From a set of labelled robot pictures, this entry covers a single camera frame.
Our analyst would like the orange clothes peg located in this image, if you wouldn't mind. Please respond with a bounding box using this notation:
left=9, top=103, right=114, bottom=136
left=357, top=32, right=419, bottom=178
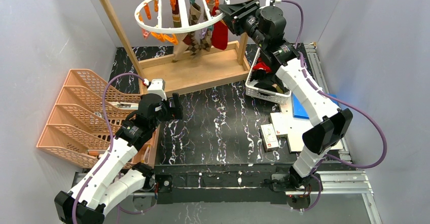
left=150, top=31, right=179, bottom=45

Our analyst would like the black sock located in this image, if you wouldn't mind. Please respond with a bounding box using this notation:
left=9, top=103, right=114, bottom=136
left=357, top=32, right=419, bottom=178
left=250, top=70, right=290, bottom=94

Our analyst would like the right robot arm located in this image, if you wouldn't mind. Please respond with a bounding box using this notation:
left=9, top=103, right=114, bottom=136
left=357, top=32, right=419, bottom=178
left=219, top=0, right=353, bottom=188

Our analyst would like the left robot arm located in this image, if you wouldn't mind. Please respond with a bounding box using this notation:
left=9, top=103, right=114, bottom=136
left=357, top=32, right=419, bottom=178
left=54, top=93, right=183, bottom=223

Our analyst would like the red sock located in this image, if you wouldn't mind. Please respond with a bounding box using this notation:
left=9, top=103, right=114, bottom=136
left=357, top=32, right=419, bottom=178
left=211, top=19, right=229, bottom=50

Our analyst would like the brown argyle sock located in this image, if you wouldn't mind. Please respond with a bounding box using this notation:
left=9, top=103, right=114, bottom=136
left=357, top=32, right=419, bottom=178
left=183, top=3, right=212, bottom=56

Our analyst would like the striped sock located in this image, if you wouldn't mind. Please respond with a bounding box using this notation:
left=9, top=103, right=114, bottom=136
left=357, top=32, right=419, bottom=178
left=171, top=0, right=182, bottom=28

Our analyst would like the beige sock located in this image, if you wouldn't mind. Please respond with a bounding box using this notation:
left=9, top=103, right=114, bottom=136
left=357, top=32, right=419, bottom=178
left=172, top=33, right=192, bottom=63

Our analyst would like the white perforated laundry basket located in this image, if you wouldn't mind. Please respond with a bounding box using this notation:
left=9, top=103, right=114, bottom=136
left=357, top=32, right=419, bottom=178
left=245, top=48, right=292, bottom=104

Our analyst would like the peach mesh file organizer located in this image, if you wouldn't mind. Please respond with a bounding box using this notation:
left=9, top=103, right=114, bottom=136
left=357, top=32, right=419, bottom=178
left=37, top=69, right=140, bottom=168

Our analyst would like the blue folder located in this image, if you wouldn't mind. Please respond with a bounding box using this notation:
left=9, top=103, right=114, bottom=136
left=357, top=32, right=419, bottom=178
left=293, top=93, right=339, bottom=122

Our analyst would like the small white red box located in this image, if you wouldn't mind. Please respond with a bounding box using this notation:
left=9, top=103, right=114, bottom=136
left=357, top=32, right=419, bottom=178
left=260, top=124, right=279, bottom=152

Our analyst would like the white flat board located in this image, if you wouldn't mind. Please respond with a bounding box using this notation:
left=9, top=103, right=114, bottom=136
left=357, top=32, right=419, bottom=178
left=269, top=103, right=345, bottom=153

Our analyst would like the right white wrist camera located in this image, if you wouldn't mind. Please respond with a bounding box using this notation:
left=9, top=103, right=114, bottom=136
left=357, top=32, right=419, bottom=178
left=265, top=0, right=282, bottom=7

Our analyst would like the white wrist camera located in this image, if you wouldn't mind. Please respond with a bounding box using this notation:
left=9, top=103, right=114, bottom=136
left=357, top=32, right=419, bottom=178
left=147, top=79, right=167, bottom=100
left=265, top=0, right=282, bottom=7

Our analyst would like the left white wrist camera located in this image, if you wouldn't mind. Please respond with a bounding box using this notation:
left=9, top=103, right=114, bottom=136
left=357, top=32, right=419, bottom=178
left=147, top=79, right=167, bottom=100

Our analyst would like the wooden hanger rack frame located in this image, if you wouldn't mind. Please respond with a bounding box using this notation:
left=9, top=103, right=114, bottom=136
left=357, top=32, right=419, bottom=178
left=99, top=0, right=251, bottom=95

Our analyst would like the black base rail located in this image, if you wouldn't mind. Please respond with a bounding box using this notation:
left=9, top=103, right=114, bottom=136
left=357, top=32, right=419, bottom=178
left=72, top=162, right=337, bottom=205

